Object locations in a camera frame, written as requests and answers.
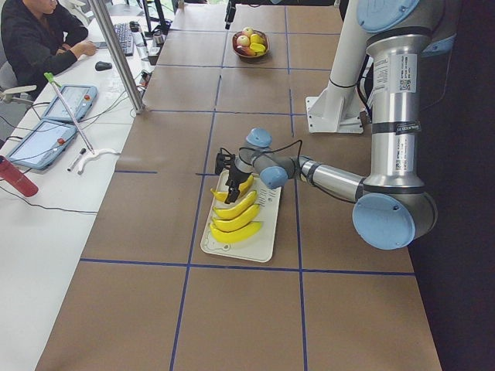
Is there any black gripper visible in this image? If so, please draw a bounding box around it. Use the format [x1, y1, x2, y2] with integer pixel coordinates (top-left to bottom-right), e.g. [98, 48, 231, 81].
[224, 162, 251, 204]

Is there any yellow banana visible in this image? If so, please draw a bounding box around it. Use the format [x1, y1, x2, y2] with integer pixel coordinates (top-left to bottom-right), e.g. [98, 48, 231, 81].
[210, 175, 254, 204]
[212, 204, 261, 232]
[209, 221, 263, 243]
[213, 190, 258, 220]

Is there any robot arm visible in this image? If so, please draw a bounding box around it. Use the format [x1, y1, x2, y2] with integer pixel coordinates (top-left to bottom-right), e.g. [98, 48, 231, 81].
[215, 1, 461, 250]
[224, 0, 237, 30]

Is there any brown wicker basket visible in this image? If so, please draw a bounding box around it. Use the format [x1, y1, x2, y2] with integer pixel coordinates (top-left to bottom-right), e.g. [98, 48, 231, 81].
[231, 30, 270, 59]

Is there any white bear tray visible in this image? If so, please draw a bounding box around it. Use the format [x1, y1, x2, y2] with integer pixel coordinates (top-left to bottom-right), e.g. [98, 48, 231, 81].
[200, 170, 282, 263]

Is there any red yellow mango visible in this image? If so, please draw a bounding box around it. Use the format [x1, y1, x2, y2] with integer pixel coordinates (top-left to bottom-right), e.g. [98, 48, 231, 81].
[235, 46, 257, 58]

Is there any yellow pear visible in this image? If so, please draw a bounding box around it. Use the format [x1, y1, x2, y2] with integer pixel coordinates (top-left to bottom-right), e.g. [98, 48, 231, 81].
[250, 33, 265, 45]

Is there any black marker pen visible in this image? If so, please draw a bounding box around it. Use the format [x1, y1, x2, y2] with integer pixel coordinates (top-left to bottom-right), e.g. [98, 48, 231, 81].
[67, 148, 87, 172]

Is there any pink white apple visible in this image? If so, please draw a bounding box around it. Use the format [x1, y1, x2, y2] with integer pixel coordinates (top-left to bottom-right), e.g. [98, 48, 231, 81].
[242, 27, 254, 37]

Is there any far teach pendant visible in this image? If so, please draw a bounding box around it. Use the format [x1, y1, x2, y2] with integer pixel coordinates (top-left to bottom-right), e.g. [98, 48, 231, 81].
[42, 84, 97, 123]

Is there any teach pendant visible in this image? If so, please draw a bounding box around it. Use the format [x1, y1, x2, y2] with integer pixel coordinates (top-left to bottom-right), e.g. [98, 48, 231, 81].
[42, 84, 97, 123]
[7, 119, 77, 170]

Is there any black computer mouse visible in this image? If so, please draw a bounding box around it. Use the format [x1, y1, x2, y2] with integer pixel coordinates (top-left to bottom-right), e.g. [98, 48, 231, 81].
[94, 61, 113, 72]

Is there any black keyboard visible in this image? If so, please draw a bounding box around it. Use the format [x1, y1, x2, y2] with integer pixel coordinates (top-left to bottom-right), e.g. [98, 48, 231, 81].
[114, 23, 134, 56]

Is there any near teach pendant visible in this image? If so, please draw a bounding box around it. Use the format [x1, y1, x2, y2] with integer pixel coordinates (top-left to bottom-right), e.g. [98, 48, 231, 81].
[7, 119, 77, 170]

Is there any red thermos bottle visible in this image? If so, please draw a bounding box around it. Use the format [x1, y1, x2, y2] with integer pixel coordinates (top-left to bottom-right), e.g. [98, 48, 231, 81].
[0, 155, 39, 197]

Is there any seated person in black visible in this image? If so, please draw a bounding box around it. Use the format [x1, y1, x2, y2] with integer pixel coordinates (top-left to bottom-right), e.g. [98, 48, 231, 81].
[1, 0, 97, 97]

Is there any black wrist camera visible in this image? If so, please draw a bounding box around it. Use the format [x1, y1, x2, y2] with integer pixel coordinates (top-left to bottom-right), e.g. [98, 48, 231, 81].
[214, 152, 236, 175]

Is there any black braided cable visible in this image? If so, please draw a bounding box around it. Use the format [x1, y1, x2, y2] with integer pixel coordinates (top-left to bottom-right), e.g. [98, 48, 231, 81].
[218, 139, 305, 182]

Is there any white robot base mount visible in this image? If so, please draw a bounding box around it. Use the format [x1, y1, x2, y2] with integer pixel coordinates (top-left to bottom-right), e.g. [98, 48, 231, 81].
[306, 97, 364, 134]

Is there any aluminium frame post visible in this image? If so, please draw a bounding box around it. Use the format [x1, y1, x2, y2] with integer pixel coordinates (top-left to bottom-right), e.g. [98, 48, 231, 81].
[89, 1, 145, 114]

